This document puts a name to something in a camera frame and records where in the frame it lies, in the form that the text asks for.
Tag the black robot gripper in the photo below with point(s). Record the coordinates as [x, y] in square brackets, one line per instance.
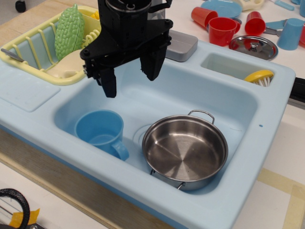
[127, 34]

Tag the light blue plastic cup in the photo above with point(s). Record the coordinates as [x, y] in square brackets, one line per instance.
[104, 130]

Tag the red plastic cup lying left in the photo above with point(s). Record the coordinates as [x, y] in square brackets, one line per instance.
[202, 16]

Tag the stainless steel pot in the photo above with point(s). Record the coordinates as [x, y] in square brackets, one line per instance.
[185, 151]

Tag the red plastic cup front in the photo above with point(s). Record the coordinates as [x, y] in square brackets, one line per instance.
[221, 30]

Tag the steel pot lid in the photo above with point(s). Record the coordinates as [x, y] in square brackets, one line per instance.
[255, 46]

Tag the red plastic cup upside down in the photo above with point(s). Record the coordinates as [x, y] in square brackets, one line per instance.
[255, 25]

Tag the blue plastic cup upside down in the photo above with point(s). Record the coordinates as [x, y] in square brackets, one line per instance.
[291, 34]

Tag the cream plastic plate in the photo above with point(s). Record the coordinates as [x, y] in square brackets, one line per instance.
[67, 66]

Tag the yellow toy in rack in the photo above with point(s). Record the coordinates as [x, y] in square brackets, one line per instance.
[95, 15]

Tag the green bitter melon toy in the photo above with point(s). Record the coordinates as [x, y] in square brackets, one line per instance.
[69, 32]

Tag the yellow dish rack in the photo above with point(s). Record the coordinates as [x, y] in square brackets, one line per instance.
[36, 47]

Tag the blue plastic plate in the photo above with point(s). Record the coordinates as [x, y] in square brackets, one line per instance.
[224, 8]

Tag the light blue toy sink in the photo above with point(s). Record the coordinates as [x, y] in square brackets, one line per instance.
[212, 80]

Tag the metal utensil in rack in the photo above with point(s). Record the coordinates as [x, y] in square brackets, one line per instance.
[11, 58]

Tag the black caster wheel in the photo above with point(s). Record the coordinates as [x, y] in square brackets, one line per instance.
[20, 6]

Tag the yellow dish brush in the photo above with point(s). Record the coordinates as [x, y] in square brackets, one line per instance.
[261, 77]

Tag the cream toy appliance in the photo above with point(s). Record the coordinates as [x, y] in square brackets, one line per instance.
[250, 4]

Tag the blue toy utensil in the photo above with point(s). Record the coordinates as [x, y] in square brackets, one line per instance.
[275, 28]

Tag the black clamp at right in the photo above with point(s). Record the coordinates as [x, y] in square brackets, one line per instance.
[297, 95]

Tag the orange tape piece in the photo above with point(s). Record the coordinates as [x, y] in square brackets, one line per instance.
[21, 220]

